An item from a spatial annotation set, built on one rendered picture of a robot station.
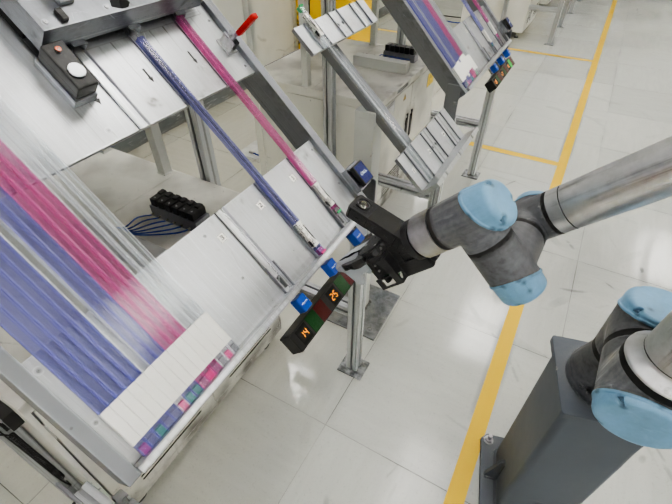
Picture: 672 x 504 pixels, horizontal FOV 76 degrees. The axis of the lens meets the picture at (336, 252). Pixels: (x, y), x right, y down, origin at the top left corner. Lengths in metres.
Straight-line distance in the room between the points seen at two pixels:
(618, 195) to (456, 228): 0.22
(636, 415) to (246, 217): 0.67
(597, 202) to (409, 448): 0.96
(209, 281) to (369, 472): 0.85
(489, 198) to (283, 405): 1.06
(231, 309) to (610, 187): 0.60
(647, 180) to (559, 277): 1.39
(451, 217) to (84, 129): 0.57
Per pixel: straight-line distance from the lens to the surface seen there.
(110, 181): 1.42
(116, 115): 0.81
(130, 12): 0.88
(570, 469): 1.16
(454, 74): 1.64
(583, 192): 0.72
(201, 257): 0.74
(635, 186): 0.70
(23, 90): 0.80
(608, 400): 0.74
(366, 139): 1.23
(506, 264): 0.66
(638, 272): 2.27
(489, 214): 0.61
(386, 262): 0.73
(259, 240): 0.80
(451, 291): 1.83
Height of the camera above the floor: 1.30
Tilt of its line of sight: 42 degrees down
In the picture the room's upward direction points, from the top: straight up
